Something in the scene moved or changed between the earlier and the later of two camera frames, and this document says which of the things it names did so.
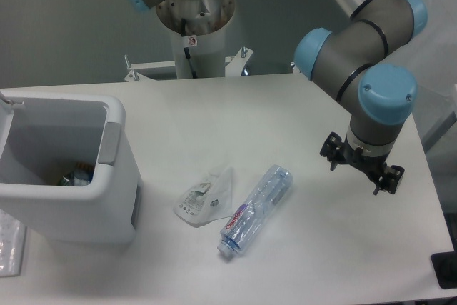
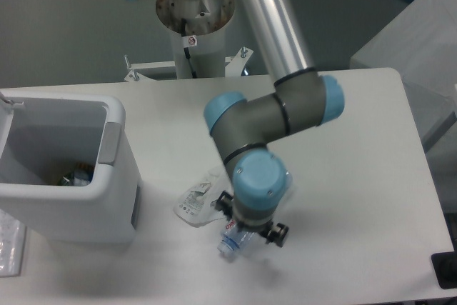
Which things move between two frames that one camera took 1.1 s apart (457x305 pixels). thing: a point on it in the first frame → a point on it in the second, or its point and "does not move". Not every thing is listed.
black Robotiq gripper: (390, 179) → (242, 226)
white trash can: (67, 171) does not move
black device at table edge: (445, 266) does not move
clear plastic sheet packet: (13, 233) does not move
